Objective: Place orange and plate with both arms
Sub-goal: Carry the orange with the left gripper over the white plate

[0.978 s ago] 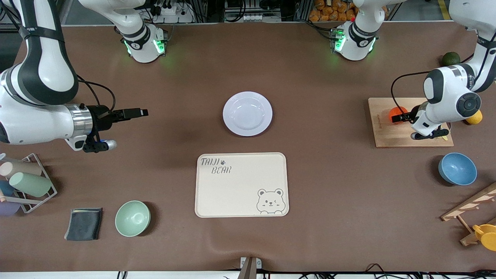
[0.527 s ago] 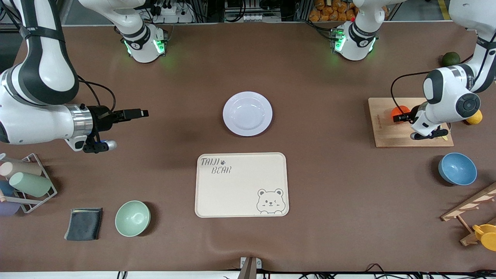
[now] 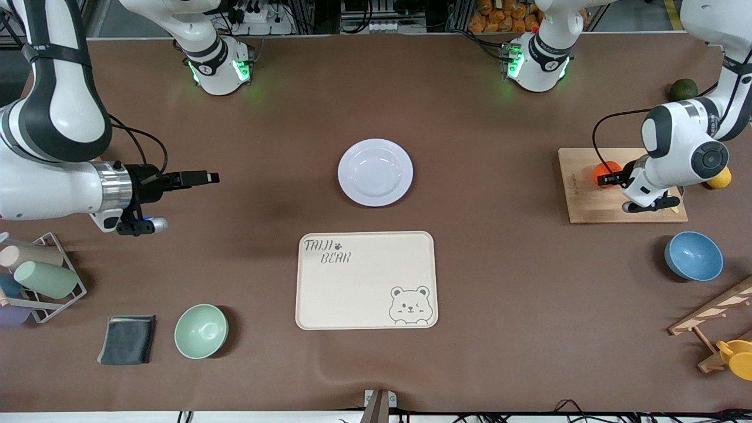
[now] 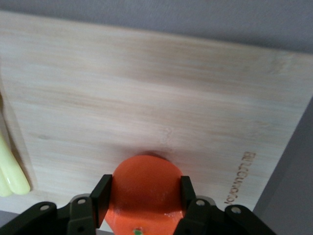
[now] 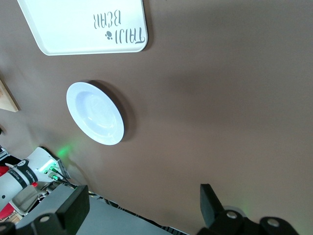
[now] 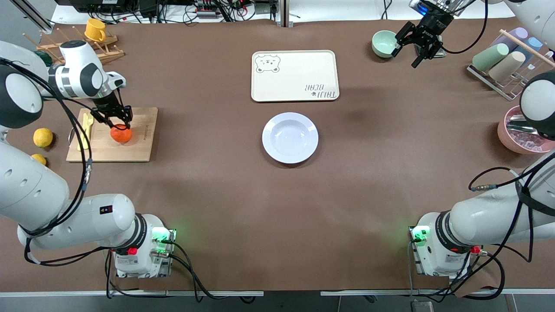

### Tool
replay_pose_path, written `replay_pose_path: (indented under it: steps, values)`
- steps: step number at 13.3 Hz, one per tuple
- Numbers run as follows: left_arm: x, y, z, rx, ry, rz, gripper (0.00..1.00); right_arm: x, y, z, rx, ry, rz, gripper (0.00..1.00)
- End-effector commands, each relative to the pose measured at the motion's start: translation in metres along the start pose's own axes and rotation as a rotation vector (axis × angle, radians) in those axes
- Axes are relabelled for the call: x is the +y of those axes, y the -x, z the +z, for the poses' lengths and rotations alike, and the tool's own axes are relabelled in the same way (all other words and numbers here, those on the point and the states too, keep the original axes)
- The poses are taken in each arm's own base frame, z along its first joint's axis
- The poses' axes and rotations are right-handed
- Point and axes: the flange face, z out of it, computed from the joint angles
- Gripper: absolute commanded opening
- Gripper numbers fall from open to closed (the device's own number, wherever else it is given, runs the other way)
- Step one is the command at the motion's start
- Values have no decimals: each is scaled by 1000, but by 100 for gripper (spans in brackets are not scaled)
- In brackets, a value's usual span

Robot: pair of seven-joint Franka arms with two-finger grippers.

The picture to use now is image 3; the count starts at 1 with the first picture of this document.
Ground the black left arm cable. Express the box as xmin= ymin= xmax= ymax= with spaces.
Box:
xmin=592 ymin=82 xmax=720 ymax=174

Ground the beige cup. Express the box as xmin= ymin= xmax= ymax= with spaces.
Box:
xmin=0 ymin=244 xmax=64 ymax=271

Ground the black arm base cable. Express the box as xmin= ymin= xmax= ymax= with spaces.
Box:
xmin=461 ymin=28 xmax=509 ymax=63

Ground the white power strip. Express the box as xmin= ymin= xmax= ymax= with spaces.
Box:
xmin=232 ymin=0 xmax=294 ymax=36

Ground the blue bowl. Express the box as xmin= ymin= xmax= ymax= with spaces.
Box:
xmin=664 ymin=231 xmax=724 ymax=282

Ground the wooden cutting board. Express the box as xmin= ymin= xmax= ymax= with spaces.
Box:
xmin=558 ymin=147 xmax=689 ymax=224

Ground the white round plate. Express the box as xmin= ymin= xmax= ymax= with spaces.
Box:
xmin=337 ymin=138 xmax=414 ymax=208

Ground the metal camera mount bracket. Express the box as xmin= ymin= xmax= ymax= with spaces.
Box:
xmin=360 ymin=389 xmax=398 ymax=423

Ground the dark grey folded cloth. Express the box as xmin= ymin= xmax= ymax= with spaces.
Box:
xmin=97 ymin=315 xmax=156 ymax=366

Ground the brown table cover sheet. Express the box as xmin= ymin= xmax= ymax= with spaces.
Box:
xmin=0 ymin=32 xmax=752 ymax=413

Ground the dark green round fruit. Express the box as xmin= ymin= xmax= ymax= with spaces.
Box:
xmin=670 ymin=78 xmax=699 ymax=104

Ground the light green cup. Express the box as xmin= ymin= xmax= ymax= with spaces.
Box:
xmin=14 ymin=260 xmax=79 ymax=300

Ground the grey wire cup rack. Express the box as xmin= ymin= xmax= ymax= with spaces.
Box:
xmin=0 ymin=232 xmax=88 ymax=324

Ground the white socket strip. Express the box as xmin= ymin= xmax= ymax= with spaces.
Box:
xmin=367 ymin=21 xmax=427 ymax=34

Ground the wooden rack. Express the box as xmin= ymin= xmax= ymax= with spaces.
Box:
xmin=668 ymin=276 xmax=752 ymax=374

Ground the cream bear print tray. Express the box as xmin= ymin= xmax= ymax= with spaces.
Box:
xmin=295 ymin=231 xmax=439 ymax=331

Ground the bag of orange items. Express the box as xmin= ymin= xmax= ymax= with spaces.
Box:
xmin=468 ymin=0 xmax=541 ymax=33

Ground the light green bowl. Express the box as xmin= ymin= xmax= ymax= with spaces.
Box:
xmin=174 ymin=304 xmax=229 ymax=360

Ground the yellow cup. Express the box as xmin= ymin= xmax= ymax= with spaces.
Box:
xmin=717 ymin=340 xmax=752 ymax=381

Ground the purple cup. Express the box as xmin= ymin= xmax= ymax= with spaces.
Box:
xmin=0 ymin=305 xmax=31 ymax=328

